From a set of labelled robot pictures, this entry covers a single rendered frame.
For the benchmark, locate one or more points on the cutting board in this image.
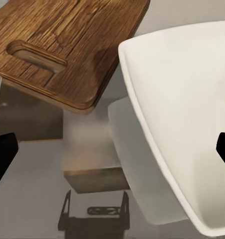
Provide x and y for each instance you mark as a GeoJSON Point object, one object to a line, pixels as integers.
{"type": "Point", "coordinates": [83, 35]}

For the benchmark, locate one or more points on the bowl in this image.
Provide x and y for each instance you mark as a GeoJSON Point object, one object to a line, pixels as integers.
{"type": "Point", "coordinates": [175, 79]}

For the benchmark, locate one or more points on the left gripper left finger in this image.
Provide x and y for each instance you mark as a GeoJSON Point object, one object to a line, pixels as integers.
{"type": "Point", "coordinates": [8, 150]}

